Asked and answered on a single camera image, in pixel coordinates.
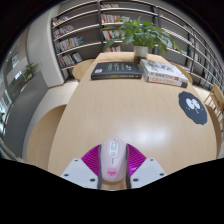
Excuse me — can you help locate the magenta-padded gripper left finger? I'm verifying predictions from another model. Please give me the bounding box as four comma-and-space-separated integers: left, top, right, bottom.
60, 143, 104, 190

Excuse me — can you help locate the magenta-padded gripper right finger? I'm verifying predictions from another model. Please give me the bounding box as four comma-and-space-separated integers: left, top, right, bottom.
124, 143, 168, 190

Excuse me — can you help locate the pale pink computer mouse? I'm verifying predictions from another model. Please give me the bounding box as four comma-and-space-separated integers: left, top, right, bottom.
99, 137, 129, 183

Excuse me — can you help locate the dark mouse pad, white print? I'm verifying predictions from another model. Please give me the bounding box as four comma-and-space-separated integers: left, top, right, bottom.
178, 90, 208, 126

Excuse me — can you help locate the tan book, dark spine end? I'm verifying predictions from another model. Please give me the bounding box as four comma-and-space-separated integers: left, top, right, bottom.
146, 75, 189, 89

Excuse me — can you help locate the slatted wooden chairs group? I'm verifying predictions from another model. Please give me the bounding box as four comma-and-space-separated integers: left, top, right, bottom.
203, 83, 224, 134

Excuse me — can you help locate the white illustrated large book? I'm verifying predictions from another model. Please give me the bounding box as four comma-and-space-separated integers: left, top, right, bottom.
139, 58, 189, 84

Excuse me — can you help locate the black hardcover book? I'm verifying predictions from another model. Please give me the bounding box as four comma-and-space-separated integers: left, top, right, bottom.
90, 61, 143, 80

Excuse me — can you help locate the small leafy floor plant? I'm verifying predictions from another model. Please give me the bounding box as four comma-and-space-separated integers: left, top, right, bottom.
22, 62, 40, 83

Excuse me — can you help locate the grey shelf unit with books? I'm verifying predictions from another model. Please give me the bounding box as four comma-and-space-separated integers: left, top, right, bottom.
50, 0, 224, 91

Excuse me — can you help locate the green potted plant, grey pot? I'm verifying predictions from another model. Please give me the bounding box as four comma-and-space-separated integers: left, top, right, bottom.
100, 16, 183, 64

